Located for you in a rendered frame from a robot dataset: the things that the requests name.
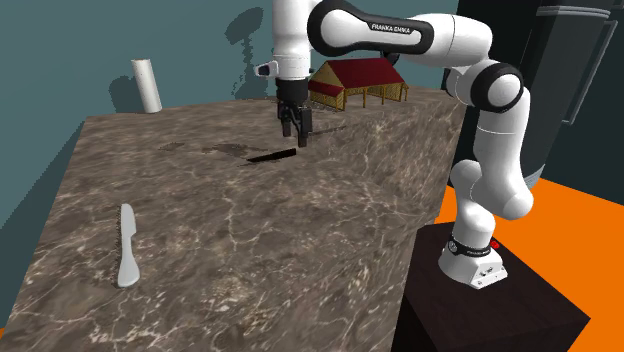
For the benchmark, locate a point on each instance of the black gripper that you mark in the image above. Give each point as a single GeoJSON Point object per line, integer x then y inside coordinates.
{"type": "Point", "coordinates": [291, 92]}

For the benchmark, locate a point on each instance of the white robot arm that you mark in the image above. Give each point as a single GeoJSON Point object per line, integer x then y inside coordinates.
{"type": "Point", "coordinates": [497, 146]}

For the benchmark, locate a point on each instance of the red-roofed wooden toy house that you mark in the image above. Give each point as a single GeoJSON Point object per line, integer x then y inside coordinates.
{"type": "Point", "coordinates": [363, 74]}

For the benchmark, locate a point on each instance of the white paper towel roll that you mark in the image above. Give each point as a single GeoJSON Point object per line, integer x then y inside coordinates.
{"type": "Point", "coordinates": [147, 86]}

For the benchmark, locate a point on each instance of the white knife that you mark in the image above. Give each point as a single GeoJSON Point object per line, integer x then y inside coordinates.
{"type": "Point", "coordinates": [128, 244]}

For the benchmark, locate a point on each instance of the dark robot stand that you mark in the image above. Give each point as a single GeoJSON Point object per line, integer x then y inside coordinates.
{"type": "Point", "coordinates": [468, 317]}

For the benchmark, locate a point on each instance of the dark grey refrigerator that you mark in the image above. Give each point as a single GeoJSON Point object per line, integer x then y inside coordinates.
{"type": "Point", "coordinates": [553, 73]}

